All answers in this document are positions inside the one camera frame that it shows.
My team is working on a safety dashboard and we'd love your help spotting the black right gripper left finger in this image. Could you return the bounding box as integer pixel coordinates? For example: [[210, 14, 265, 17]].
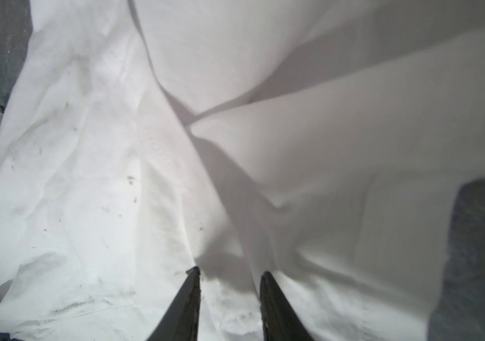
[[148, 267, 201, 341]]

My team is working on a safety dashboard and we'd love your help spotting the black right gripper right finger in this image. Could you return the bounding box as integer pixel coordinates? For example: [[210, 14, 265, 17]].
[[259, 271, 313, 341]]

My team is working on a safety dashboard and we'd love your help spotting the white tank top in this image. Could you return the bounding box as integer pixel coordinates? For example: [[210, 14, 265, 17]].
[[0, 1, 485, 340]]

